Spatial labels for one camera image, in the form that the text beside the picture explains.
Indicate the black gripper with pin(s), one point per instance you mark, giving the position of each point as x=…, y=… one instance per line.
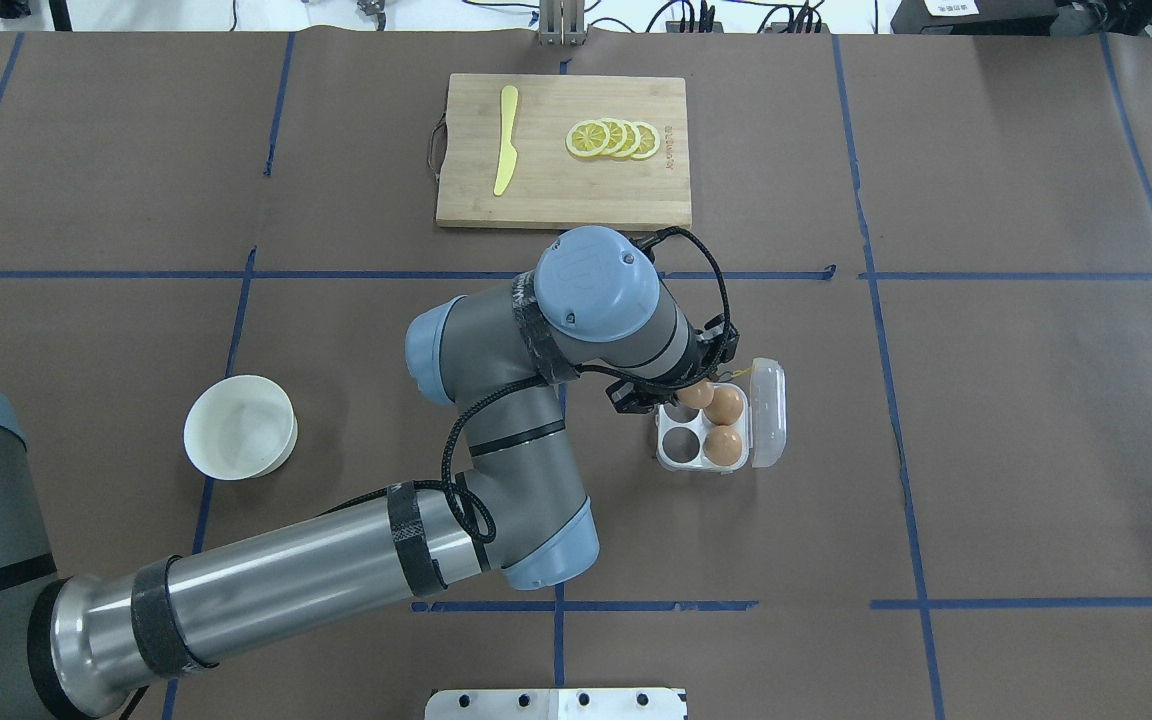
x=633, y=396

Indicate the brown egg from bowl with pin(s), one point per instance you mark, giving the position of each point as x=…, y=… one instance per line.
x=698, y=396

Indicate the clear plastic egg box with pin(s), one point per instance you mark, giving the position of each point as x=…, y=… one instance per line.
x=680, y=432

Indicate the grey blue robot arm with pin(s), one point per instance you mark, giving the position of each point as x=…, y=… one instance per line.
x=651, y=314

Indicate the brown egg rear in box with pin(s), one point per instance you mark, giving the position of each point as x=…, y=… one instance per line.
x=726, y=405

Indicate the brown egg in box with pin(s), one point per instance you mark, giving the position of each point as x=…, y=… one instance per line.
x=726, y=405
x=724, y=446

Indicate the brown egg front in box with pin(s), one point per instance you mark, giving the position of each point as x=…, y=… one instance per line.
x=724, y=446

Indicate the lemon slice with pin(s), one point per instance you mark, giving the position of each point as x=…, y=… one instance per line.
x=648, y=141
x=616, y=134
x=630, y=138
x=588, y=139

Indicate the bamboo cutting board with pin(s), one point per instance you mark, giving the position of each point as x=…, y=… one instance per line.
x=551, y=189

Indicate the yellow plastic knife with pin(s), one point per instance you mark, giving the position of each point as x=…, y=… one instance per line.
x=507, y=152

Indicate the black device on bench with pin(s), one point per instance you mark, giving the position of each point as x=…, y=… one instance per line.
x=1001, y=18

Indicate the white bowl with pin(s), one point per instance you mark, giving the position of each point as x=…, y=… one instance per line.
x=241, y=428

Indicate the metal bracket at table edge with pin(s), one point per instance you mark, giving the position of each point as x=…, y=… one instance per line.
x=562, y=23

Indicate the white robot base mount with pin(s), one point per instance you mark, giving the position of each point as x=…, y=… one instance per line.
x=559, y=703

